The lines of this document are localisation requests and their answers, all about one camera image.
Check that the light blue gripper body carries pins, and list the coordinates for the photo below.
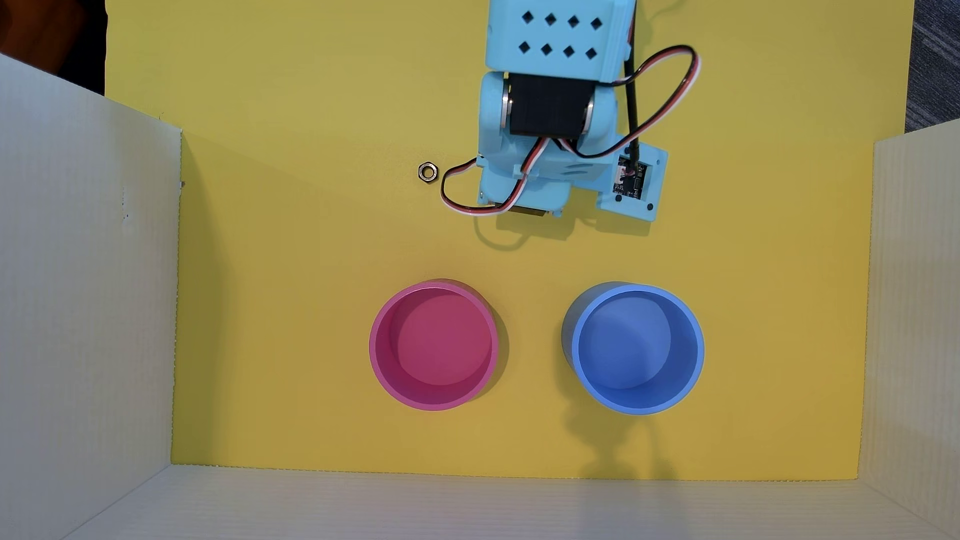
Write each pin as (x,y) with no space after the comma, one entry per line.
(530,212)

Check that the light blue robot arm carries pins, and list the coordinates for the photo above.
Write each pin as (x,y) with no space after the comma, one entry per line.
(559,34)

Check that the yellow paper mat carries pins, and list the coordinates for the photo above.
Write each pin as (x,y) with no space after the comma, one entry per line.
(315,247)

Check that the pink round cup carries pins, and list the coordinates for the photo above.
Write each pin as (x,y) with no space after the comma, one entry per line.
(433,346)

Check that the blue round cup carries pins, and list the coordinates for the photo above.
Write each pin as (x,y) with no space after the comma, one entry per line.
(636,349)

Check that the white corrugated cardboard enclosure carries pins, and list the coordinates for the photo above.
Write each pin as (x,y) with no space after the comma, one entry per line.
(82,300)

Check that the silver hex nut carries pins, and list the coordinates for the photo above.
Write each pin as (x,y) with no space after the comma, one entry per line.
(427,172)

